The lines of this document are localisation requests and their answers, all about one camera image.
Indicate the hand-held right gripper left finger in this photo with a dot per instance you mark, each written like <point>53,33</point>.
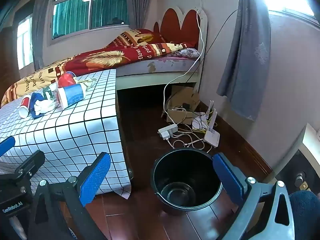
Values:
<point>96,177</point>

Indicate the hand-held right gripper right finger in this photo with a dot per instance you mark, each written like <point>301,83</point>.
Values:
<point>227,180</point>

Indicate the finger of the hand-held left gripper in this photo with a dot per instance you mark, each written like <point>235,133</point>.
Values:
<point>5,145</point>
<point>30,163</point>

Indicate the black plastic bucket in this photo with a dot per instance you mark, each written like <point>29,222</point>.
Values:
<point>185,170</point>

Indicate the red white paper cup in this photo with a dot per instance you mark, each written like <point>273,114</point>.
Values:
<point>25,105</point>

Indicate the green white milk carton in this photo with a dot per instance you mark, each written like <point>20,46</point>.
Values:
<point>48,92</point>

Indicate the plastic jar blue lid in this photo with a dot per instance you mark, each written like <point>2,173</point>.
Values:
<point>72,95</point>

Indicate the white router with antennas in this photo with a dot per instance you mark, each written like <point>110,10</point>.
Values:
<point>212,136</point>

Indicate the white grid tablecloth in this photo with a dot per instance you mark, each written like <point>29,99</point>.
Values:
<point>70,135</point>

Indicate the small white box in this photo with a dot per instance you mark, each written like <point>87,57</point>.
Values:
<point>198,123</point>

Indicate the white power strip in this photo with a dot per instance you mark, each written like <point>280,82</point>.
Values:
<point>168,130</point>

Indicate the brown wooden wardrobe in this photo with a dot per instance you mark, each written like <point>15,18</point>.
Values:
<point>8,62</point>

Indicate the person's blue trouser leg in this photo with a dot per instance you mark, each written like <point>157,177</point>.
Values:
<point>305,212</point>

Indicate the white bedside cabinet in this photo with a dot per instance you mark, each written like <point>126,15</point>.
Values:
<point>310,140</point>

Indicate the brown cardboard box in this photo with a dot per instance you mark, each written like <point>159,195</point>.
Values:
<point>180,92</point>

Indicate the small bright window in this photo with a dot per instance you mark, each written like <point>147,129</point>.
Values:
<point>25,45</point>

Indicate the bed with red-yellow blanket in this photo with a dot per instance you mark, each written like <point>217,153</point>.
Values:
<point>100,57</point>

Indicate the blue grey curtain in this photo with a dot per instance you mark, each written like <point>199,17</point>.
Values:
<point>245,55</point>

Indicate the grey purple mattress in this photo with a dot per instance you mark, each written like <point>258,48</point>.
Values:
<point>170,65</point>

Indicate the floral pillow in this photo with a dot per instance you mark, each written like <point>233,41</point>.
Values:
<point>187,53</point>

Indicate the large window with green glass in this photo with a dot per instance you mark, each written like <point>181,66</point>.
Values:
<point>75,17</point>

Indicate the red yellow printed pillow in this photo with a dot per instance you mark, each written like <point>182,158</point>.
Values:
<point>135,37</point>

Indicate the white bed with red headboard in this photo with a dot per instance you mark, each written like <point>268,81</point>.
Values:
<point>172,25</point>

